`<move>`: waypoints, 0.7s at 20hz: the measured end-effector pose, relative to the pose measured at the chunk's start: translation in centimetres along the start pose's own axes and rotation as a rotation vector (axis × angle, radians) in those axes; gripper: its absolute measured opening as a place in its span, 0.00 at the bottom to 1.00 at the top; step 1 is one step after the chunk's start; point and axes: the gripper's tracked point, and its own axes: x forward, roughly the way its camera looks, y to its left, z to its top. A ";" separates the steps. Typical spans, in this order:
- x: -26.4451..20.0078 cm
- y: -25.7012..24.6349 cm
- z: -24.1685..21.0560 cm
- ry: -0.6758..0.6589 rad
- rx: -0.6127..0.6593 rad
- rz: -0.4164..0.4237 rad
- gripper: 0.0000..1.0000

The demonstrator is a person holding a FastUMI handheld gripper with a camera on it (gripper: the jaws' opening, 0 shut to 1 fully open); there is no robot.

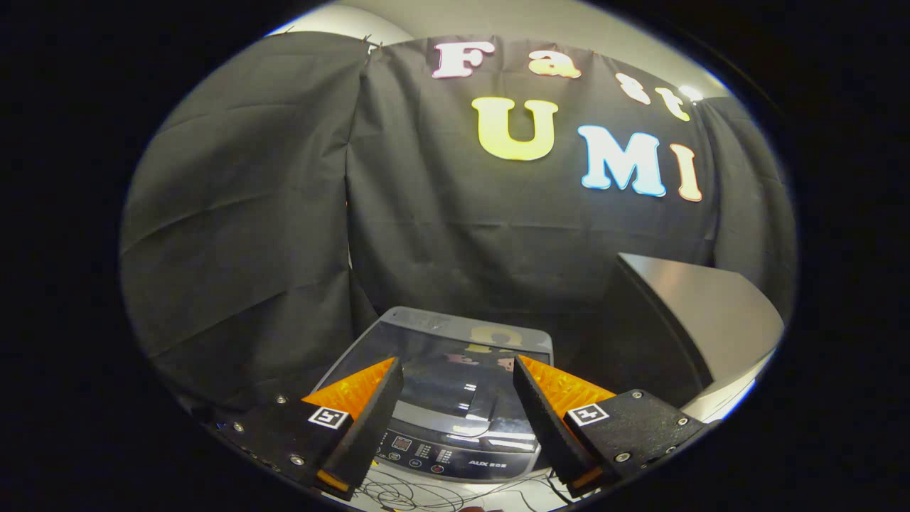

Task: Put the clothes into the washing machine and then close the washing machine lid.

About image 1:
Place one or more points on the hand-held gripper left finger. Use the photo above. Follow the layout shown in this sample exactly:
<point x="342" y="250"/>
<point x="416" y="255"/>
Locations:
<point x="366" y="427"/>

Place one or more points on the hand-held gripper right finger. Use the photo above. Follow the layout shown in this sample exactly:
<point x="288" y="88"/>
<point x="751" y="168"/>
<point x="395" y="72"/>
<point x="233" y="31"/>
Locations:
<point x="544" y="419"/>

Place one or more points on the grey top-load washing machine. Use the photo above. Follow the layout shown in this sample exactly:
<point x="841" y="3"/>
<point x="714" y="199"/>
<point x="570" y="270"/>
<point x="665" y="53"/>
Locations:
<point x="455" y="466"/>

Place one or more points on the dark washing machine lid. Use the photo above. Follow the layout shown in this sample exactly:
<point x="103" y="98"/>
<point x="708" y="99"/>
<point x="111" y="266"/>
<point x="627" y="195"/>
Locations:
<point x="455" y="355"/>

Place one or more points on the grey cabinet with dark top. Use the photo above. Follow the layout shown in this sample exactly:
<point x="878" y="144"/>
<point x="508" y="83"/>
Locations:
<point x="697" y="313"/>

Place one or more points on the ceiling light panel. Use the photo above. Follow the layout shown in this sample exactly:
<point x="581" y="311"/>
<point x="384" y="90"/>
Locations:
<point x="691" y="93"/>

